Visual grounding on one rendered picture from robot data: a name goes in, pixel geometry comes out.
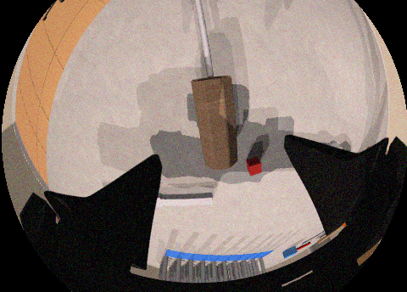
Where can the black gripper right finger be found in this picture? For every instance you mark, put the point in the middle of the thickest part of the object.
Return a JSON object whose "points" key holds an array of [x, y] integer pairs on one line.
{"points": [[333, 177]]}

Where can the blue flat strip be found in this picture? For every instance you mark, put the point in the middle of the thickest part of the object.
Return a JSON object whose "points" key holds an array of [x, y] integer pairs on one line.
{"points": [[194, 257]]}

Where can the red cube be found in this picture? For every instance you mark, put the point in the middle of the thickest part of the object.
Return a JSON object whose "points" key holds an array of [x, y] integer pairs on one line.
{"points": [[254, 166]]}

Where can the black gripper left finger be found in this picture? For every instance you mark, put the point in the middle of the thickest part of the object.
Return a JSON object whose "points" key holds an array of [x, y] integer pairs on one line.
{"points": [[119, 215]]}

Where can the blue cube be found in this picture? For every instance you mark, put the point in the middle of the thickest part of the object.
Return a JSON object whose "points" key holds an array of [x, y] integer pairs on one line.
{"points": [[290, 252]]}

